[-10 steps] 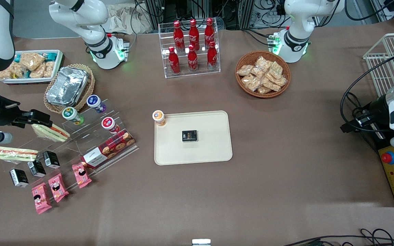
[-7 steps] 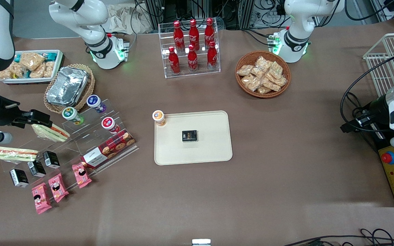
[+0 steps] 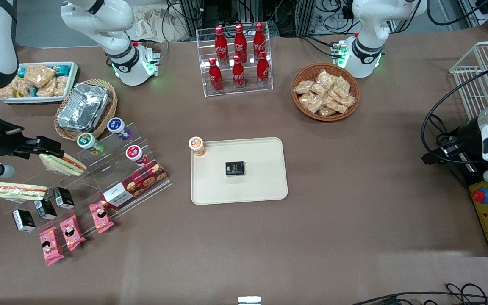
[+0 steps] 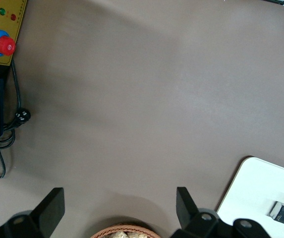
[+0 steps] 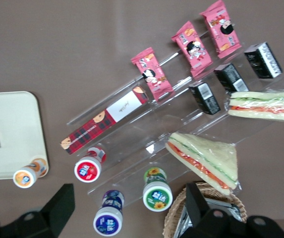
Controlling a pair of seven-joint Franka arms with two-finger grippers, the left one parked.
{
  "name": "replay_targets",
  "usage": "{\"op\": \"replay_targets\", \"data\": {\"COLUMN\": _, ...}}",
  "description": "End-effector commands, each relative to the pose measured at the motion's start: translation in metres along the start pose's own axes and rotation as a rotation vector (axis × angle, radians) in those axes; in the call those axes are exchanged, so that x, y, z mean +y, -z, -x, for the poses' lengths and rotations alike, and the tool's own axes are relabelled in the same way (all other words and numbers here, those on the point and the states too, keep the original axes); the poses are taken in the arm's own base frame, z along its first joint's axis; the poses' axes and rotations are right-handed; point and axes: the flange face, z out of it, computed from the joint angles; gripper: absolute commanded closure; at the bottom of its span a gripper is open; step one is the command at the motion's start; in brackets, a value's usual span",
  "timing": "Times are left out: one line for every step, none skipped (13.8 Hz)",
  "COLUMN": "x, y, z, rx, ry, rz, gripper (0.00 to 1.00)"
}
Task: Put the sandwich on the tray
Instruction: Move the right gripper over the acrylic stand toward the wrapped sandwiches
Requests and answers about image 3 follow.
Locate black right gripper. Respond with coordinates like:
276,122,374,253
0,111,64,159

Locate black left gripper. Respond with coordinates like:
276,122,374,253
421,116,487,166

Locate ham lettuce sandwich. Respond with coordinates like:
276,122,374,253
0,181,48,201
39,152,87,177

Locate beige plastic serving tray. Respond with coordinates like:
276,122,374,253
191,137,289,206

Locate green lid drink cup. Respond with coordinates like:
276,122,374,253
78,133,105,155

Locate small black snack box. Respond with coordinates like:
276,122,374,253
12,209,36,233
34,198,57,220
53,187,75,210
225,161,246,177

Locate silver foil food container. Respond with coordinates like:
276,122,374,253
58,83,110,132

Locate clear bag puffed cracker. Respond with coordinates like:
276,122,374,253
15,78,33,97
53,75,69,97
0,84,20,100
24,64,57,88
36,80,57,98

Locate clear acrylic stepped stand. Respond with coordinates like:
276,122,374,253
0,123,172,231

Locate white rectangular snack bin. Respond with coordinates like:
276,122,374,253
0,62,79,105

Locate foil container in wicker basket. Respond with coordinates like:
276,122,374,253
54,79,118,141

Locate purple lid drink cup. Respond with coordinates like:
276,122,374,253
107,117,132,141

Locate pink snack packet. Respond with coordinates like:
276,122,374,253
89,202,114,234
39,227,64,266
60,215,86,252

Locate red lid drink cup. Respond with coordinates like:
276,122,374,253
126,145,149,166

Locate red cookie box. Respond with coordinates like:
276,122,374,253
100,161,168,209

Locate round brown wicker basket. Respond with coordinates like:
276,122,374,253
291,63,360,122

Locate orange lid drink cup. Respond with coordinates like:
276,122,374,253
189,136,207,158

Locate beige crumpled cloth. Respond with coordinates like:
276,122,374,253
133,4,194,43

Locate red cola bottle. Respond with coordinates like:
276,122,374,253
234,23,248,63
256,51,270,87
208,58,223,92
214,25,229,65
232,55,246,89
253,22,267,60

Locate clear acrylic bottle rack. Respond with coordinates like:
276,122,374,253
196,25,274,98

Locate black power cable with plug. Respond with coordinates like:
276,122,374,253
428,114,455,147

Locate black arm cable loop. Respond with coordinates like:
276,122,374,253
421,68,488,166

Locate white wire basket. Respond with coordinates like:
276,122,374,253
449,41,488,121

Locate black cable bundle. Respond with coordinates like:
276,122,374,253
350,283,488,305

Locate aluminium frame with cables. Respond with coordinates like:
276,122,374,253
166,0,357,38

